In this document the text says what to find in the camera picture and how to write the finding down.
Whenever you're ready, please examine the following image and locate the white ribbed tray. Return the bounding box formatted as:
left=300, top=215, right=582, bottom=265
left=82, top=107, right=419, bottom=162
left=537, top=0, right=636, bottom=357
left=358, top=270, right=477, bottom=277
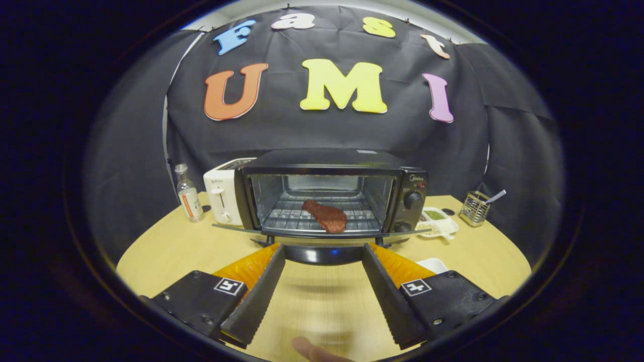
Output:
left=417, top=258, right=448, bottom=275

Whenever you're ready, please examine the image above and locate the reddish brown meat piece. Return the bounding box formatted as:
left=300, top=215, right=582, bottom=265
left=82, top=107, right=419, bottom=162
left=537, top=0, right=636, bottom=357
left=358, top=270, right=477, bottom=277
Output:
left=302, top=199, right=348, bottom=233

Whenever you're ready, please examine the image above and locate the white pop-up toaster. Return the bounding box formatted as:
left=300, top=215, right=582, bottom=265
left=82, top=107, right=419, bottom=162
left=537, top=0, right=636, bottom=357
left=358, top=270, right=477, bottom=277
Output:
left=203, top=157, right=256, bottom=226

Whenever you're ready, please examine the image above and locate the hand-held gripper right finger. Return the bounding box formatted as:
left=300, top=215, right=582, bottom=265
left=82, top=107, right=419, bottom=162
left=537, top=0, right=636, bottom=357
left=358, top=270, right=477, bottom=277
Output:
left=361, top=243, right=504, bottom=350

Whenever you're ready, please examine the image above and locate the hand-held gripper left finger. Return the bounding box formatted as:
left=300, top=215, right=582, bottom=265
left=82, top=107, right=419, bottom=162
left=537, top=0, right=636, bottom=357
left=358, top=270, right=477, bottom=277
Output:
left=141, top=243, right=286, bottom=348

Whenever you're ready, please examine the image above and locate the metal mesh utensil holder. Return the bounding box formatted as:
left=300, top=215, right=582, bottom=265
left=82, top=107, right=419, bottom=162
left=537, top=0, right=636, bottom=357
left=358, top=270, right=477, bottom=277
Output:
left=459, top=191, right=491, bottom=227

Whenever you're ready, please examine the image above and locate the clear glass bottle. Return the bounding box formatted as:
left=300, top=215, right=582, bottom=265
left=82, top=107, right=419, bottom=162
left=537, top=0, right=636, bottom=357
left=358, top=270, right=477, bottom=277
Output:
left=175, top=163, right=204, bottom=222

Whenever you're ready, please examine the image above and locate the black toaster oven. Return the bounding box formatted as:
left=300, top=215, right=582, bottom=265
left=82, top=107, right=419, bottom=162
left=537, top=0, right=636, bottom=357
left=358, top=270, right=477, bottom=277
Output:
left=211, top=148, right=433, bottom=265

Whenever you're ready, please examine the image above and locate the white divided dish of beans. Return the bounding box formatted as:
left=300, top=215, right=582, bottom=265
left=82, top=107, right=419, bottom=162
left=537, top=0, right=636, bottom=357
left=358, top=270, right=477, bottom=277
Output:
left=417, top=207, right=459, bottom=240

